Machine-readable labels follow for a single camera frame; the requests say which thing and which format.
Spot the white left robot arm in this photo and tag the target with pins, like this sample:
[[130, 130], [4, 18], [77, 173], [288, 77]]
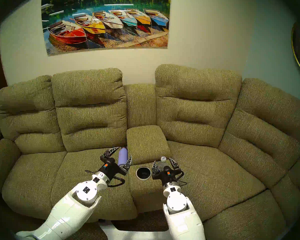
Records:
[[65, 217]]

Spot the colourful boats wall picture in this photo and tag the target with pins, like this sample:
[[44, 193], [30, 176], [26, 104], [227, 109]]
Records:
[[105, 22]]

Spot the steel cup holder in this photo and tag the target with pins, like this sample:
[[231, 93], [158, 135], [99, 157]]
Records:
[[143, 173]]

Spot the green sofa console lid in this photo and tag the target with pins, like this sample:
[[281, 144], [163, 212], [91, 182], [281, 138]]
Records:
[[146, 142]]

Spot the clear plastic water bottle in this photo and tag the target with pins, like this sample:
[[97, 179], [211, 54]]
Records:
[[163, 159]]

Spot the purple bottle with black cap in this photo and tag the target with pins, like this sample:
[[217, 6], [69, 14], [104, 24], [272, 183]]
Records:
[[122, 155]]

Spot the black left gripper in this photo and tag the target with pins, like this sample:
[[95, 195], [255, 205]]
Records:
[[112, 172]]

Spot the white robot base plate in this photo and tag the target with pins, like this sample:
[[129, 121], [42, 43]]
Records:
[[135, 235]]

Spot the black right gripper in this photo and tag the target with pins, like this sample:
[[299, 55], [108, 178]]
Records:
[[168, 179]]

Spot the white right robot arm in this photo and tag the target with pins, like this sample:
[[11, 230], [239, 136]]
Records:
[[182, 217]]

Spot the green fabric sectional sofa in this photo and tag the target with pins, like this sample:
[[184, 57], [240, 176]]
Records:
[[90, 117]]

